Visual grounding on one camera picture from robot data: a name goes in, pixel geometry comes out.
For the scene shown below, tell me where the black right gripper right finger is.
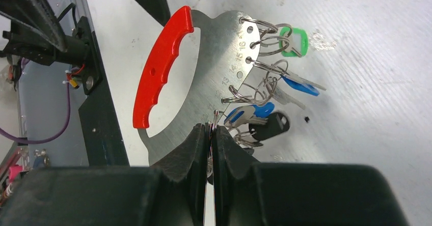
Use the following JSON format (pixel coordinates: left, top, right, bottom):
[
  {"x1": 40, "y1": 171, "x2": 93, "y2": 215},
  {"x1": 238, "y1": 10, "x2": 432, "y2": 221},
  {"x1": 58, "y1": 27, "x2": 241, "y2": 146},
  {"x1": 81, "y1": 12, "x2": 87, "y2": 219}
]
[{"x1": 211, "y1": 127, "x2": 408, "y2": 225}]

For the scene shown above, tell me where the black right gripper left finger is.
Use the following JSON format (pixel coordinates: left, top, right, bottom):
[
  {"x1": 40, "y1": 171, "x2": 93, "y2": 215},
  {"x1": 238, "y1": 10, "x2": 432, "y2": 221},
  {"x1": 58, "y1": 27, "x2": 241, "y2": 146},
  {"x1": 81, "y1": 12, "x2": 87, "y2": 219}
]
[{"x1": 1, "y1": 124, "x2": 207, "y2": 225}]

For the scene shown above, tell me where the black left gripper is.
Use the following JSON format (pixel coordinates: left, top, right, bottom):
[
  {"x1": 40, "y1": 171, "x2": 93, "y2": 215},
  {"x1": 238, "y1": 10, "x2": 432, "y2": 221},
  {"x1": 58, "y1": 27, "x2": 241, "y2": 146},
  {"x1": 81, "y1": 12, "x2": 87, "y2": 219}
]
[{"x1": 1, "y1": 0, "x2": 91, "y2": 66}]

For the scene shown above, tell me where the metal key holder red handle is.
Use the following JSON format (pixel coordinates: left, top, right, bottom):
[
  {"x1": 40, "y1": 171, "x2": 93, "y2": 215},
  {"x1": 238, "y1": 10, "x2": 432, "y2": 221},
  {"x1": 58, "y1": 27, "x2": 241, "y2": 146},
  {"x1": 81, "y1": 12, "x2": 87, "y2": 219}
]
[{"x1": 132, "y1": 6, "x2": 260, "y2": 164}]

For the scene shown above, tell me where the green key tag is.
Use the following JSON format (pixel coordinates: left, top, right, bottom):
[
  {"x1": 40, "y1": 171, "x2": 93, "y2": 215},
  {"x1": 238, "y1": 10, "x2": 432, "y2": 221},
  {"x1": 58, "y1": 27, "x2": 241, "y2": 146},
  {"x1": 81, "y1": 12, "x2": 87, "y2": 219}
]
[{"x1": 280, "y1": 27, "x2": 309, "y2": 58}]

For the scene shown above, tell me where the black key tag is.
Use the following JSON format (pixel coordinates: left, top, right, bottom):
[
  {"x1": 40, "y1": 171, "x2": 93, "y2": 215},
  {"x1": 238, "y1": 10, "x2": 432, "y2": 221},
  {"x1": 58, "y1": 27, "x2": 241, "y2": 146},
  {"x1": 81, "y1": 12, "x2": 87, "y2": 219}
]
[{"x1": 249, "y1": 111, "x2": 290, "y2": 142}]

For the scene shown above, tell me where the blue-capped silver key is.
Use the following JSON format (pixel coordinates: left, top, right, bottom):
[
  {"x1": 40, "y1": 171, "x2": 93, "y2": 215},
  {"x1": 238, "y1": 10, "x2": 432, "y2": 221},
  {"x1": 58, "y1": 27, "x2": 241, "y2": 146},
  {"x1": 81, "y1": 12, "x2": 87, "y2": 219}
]
[{"x1": 224, "y1": 102, "x2": 275, "y2": 128}]

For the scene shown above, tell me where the blue key tag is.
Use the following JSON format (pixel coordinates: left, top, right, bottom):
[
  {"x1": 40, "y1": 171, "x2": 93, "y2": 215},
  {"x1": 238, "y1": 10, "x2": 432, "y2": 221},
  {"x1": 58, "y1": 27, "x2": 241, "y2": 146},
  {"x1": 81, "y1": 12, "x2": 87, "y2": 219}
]
[{"x1": 282, "y1": 76, "x2": 319, "y2": 96}]

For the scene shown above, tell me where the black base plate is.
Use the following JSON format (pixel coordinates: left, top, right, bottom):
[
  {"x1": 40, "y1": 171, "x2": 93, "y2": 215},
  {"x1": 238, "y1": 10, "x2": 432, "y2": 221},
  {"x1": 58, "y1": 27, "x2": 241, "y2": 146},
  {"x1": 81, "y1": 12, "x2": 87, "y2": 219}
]
[{"x1": 74, "y1": 16, "x2": 129, "y2": 166}]

